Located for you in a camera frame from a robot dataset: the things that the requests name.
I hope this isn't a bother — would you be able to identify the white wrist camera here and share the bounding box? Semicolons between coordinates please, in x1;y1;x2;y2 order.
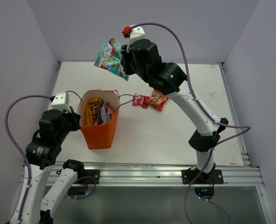
50;92;70;111
122;25;145;53

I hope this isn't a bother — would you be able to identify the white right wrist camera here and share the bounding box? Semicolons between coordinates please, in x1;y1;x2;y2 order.
122;25;145;53

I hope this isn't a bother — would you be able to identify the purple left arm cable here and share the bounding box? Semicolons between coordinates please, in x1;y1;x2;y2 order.
5;94;55;222

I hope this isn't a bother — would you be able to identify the blue chips bag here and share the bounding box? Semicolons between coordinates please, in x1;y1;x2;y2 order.
97;100;110;125

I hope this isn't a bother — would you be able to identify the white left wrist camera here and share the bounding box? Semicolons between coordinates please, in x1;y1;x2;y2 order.
50;92;70;111

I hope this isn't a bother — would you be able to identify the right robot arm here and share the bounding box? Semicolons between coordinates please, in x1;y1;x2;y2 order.
120;39;228;183

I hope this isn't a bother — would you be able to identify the teal Fox's candy bag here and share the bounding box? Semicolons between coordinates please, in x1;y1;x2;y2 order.
94;36;129;81

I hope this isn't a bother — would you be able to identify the purple Fox's candy bag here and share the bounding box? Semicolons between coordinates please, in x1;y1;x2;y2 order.
106;103;115;119

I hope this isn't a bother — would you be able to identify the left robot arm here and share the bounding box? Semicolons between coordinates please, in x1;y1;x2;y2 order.
9;109;85;224

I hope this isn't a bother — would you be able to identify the black right base bracket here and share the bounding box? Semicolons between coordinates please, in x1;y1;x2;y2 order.
181;168;224;184

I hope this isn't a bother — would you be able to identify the red nuts snack packet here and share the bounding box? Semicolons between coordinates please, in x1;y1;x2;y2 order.
146;90;169;111

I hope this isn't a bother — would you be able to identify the yellow potato chips bag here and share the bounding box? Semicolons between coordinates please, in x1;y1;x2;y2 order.
84;98;104;127

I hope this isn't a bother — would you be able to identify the pink candy packet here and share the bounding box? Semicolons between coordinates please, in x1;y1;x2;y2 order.
132;93;150;109

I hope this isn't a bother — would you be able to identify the orange paper bag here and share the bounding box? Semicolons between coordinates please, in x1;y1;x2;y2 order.
77;90;120;150

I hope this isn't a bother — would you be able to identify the black left base bracket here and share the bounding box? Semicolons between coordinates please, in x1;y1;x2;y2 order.
76;169;100;185

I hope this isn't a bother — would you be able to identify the aluminium mounting rail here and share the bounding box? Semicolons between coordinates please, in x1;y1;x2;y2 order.
84;162;264;187

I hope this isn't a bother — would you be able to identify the black base bracket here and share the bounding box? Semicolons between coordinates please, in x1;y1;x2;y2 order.
181;168;224;184
76;169;100;185

